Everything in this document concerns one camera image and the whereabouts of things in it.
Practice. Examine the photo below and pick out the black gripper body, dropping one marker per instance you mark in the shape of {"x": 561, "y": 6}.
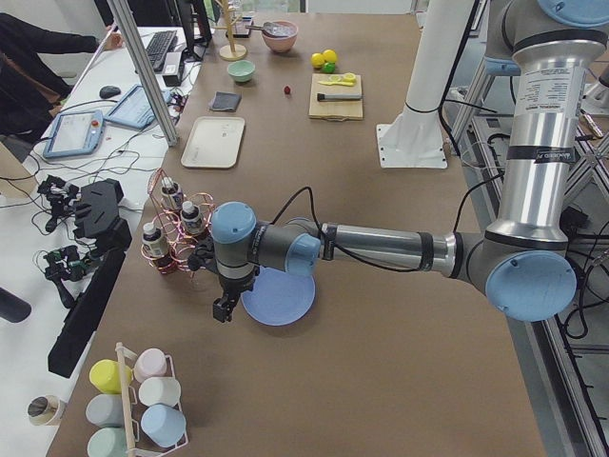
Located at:
{"x": 236, "y": 286}

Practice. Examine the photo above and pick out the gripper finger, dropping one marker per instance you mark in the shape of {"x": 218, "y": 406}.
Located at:
{"x": 230, "y": 306}
{"x": 220, "y": 310}

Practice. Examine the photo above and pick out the blue plate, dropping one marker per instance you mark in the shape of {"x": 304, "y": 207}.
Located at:
{"x": 279, "y": 298}

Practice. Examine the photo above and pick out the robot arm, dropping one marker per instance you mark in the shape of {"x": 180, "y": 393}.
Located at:
{"x": 519, "y": 261}

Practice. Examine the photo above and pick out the drink bottle lower middle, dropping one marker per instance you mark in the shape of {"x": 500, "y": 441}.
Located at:
{"x": 192, "y": 219}

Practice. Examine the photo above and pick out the drink bottle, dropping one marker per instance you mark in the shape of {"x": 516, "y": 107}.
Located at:
{"x": 192, "y": 219}
{"x": 172, "y": 193}
{"x": 156, "y": 246}

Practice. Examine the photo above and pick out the drink bottle lower outer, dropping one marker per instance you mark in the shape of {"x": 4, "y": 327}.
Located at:
{"x": 156, "y": 246}

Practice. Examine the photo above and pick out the pink cup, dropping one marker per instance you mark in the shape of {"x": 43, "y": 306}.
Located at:
{"x": 151, "y": 362}

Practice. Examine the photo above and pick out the white cup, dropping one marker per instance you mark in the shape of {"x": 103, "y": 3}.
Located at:
{"x": 160, "y": 390}

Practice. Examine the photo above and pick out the drink bottle top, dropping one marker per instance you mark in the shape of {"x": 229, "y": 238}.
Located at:
{"x": 172, "y": 193}

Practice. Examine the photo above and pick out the light blue cup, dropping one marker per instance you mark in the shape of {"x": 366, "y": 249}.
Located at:
{"x": 164, "y": 425}

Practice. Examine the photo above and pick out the yellow cup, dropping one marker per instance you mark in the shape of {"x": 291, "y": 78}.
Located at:
{"x": 104, "y": 375}

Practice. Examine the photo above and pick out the cream rabbit tray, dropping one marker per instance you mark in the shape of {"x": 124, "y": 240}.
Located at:
{"x": 214, "y": 143}

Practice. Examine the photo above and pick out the grey cup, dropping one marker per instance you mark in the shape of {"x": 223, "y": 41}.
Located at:
{"x": 105, "y": 410}

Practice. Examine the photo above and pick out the mint cup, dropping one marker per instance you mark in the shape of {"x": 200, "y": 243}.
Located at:
{"x": 108, "y": 442}

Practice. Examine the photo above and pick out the grey folded cloth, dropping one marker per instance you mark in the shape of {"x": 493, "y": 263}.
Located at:
{"x": 225, "y": 101}

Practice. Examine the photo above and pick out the teach pendant far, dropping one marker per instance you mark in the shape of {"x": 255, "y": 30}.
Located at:
{"x": 133, "y": 110}

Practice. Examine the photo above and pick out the teach pendant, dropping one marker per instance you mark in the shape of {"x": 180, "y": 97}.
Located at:
{"x": 133, "y": 110}
{"x": 75, "y": 134}

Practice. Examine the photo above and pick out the tape roll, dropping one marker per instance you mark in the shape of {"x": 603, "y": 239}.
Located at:
{"x": 47, "y": 410}

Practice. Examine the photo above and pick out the steel muddler black tip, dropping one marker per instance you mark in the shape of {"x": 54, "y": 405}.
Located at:
{"x": 331, "y": 97}

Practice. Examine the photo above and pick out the mint green bowl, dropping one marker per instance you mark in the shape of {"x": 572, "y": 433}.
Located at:
{"x": 241, "y": 71}

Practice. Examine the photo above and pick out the wooden cutting board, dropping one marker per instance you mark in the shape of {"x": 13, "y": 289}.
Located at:
{"x": 337, "y": 110}

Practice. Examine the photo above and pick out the teach pendant near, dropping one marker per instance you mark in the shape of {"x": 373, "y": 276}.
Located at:
{"x": 75, "y": 134}

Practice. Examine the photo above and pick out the black computer mouse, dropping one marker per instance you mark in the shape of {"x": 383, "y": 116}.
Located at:
{"x": 107, "y": 92}

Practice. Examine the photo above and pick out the wooden mug tree stand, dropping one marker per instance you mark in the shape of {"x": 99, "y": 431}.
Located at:
{"x": 232, "y": 51}

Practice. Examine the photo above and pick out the yellow plastic knife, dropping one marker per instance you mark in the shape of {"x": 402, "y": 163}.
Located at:
{"x": 341, "y": 83}

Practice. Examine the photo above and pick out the lemon half upper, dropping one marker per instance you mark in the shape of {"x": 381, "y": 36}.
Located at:
{"x": 349, "y": 77}

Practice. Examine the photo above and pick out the green lime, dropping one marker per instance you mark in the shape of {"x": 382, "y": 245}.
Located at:
{"x": 328, "y": 67}

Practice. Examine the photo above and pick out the whole yellow lemon upper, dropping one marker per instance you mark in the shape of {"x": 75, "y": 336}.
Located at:
{"x": 317, "y": 60}

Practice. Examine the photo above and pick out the pink bowl with ice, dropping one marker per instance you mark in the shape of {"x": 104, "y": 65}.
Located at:
{"x": 282, "y": 44}

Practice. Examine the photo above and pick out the black keyboard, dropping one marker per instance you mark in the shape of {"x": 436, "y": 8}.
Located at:
{"x": 159, "y": 46}

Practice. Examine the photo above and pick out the metal ice scoop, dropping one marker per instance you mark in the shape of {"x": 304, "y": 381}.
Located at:
{"x": 266, "y": 27}

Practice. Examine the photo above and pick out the person in black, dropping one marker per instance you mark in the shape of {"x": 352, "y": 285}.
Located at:
{"x": 31, "y": 92}

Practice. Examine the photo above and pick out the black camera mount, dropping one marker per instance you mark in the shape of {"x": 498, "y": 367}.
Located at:
{"x": 203, "y": 256}

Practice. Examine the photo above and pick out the copper wire bottle rack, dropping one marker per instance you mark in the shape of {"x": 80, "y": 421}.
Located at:
{"x": 169, "y": 221}

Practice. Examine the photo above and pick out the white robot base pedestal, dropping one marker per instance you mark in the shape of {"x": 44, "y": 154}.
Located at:
{"x": 414, "y": 139}

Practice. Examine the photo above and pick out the aluminium frame post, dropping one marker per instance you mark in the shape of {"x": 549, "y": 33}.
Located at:
{"x": 123, "y": 18}

